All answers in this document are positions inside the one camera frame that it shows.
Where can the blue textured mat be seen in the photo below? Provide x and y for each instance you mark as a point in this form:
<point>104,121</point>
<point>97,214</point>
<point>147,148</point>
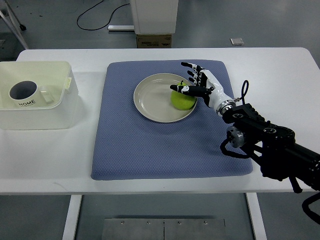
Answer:
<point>130,146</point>

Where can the white plastic bin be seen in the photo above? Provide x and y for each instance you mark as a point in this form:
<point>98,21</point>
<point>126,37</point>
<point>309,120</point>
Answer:
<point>57,76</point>

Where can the green pear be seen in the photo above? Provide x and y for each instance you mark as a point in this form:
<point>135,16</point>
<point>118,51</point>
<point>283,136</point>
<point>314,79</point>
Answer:
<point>182,102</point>

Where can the metal base plate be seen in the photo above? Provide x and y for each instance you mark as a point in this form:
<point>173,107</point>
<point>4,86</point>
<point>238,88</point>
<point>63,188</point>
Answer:
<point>163,229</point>

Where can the grey floor outlet plate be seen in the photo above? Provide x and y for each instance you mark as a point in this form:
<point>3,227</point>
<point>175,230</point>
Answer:
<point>237,41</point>

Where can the beige round plate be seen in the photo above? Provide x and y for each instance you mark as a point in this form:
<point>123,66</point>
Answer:
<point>152,98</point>

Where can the white machine base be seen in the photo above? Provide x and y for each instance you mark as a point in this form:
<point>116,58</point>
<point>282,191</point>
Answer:
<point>151,17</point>

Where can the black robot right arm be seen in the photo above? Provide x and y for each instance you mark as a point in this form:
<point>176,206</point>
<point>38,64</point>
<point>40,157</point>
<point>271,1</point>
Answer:
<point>271,146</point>

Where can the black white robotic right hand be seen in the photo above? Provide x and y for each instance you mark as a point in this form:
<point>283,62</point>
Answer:
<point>205,85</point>

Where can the brown cardboard box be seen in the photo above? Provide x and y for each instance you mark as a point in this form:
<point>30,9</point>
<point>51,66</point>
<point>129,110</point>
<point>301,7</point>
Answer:
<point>154,41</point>

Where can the white table frame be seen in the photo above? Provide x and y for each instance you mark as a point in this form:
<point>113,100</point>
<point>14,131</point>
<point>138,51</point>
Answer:
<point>257,223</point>

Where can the white HOME mug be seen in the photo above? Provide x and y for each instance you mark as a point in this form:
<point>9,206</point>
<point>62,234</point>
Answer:
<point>28,94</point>

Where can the metal chair leg with caster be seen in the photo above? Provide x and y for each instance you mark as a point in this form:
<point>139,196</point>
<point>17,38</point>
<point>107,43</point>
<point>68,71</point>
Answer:
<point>12,22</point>

